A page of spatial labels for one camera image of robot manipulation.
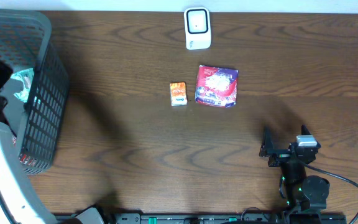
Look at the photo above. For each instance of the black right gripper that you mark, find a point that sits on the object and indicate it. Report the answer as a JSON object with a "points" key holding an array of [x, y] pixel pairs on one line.
{"points": [[279, 156]]}

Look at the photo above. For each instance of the green white snack packet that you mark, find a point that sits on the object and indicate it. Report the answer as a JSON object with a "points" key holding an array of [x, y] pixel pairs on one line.
{"points": [[25, 77]]}

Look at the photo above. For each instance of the red purple snack pack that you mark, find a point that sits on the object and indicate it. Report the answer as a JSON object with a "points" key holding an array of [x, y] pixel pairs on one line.
{"points": [[216, 86]]}

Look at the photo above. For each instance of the small orange box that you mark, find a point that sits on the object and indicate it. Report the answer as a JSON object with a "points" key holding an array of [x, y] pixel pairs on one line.
{"points": [[178, 95]]}

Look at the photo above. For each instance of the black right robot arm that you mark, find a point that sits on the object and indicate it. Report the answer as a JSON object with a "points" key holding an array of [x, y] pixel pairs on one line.
{"points": [[306, 195]]}

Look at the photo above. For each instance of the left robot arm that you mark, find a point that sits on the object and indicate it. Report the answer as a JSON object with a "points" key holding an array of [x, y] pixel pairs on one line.
{"points": [[19, 202]]}

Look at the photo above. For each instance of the white barcode scanner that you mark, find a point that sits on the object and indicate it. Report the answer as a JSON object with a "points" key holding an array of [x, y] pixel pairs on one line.
{"points": [[197, 28]]}

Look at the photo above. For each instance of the grey plastic mesh basket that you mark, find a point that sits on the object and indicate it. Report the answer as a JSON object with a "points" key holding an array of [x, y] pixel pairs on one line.
{"points": [[25, 43]]}

